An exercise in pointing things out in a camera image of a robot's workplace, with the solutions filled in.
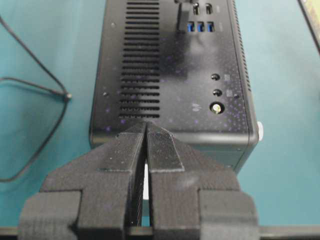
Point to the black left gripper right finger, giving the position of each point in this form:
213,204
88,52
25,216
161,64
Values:
193,197

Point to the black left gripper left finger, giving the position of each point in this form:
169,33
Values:
93,197

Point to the black PC box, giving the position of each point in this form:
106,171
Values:
180,66

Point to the teal table mat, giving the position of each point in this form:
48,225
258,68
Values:
283,172

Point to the black metal frame rail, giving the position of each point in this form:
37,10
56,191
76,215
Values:
311,13

